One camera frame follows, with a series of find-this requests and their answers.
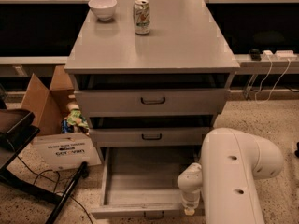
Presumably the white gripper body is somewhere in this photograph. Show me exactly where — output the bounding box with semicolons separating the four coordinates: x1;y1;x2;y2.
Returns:
177;162;203;211

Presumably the grey bottom drawer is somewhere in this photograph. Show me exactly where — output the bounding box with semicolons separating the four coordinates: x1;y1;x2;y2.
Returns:
92;146;198;219

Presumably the grey drawer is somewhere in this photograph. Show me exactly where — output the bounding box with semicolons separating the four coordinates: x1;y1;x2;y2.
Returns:
75;89;228;117
90;127;210;147
92;146;198;219

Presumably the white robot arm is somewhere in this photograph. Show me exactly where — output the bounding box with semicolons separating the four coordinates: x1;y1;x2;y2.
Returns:
178;128;283;224

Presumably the grey drawer cabinet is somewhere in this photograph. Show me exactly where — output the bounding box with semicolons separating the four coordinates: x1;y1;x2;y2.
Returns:
64;0;241;161

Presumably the grey middle drawer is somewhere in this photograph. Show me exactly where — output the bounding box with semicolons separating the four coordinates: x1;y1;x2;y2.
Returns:
90;127;210;147

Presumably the grey top drawer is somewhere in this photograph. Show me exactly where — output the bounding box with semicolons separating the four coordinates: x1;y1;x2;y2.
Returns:
75;89;228;117

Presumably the green toy doll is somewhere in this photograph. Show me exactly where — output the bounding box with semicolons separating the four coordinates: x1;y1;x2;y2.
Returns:
61;102;90;135

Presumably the brown cardboard box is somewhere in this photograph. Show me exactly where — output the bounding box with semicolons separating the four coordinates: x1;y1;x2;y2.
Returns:
21;65;101;171

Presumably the black small device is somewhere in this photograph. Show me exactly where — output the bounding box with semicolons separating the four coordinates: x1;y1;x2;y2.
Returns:
249;49;261;61

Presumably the white power strip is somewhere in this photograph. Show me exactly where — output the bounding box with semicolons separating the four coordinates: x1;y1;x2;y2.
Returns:
262;50;297;61

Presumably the white green soda can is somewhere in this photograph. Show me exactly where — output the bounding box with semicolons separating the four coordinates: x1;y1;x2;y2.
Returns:
133;0;150;35

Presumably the black rolling stand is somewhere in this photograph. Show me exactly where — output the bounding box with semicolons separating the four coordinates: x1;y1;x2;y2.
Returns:
0;87;90;224

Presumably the white bowl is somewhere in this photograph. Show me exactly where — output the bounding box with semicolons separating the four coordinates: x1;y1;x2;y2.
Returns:
88;0;117;21

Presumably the white hanging cable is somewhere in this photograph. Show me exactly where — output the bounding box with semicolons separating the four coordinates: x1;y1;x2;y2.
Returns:
253;58;292;103

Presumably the black floor cable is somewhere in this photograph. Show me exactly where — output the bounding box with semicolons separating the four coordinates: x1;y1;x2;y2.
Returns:
6;140;94;224

